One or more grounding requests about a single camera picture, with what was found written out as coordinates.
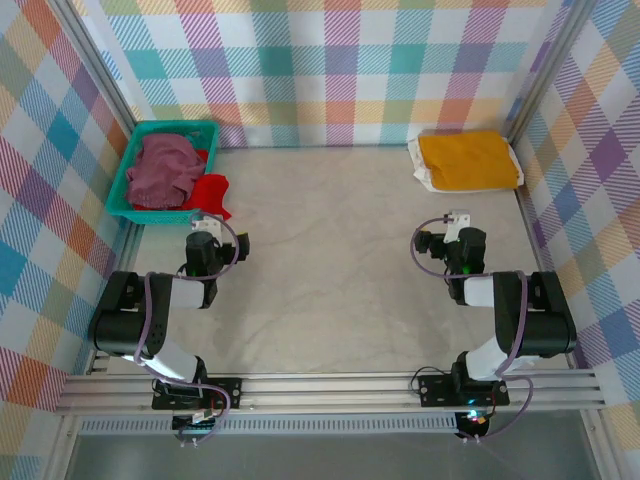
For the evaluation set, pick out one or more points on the folded mustard yellow t-shirt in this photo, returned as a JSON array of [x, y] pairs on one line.
[[465, 160]]

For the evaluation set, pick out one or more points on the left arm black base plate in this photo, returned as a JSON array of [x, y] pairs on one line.
[[230, 392]]

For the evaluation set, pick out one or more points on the maroon printed t-shirt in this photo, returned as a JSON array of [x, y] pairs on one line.
[[160, 170]]

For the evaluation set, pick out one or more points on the teal plastic basket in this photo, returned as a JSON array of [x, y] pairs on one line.
[[150, 216]]

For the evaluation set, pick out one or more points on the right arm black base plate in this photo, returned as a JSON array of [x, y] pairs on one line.
[[432, 390]]

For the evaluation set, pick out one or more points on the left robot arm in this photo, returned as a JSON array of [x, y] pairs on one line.
[[115, 330]]

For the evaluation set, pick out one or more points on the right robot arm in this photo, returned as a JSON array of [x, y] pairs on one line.
[[545, 325]]

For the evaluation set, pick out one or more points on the long aluminium base rail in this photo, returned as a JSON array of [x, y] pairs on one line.
[[325, 392]]

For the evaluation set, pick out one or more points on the aluminium frame post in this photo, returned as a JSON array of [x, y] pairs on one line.
[[545, 70], [100, 65]]

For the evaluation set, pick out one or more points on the red t-shirt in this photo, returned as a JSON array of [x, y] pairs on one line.
[[210, 195]]

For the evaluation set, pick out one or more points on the small controller circuit board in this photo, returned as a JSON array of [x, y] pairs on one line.
[[197, 422], [475, 422]]

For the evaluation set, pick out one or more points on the folded yellow cloth stack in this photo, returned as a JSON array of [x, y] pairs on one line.
[[420, 175]]

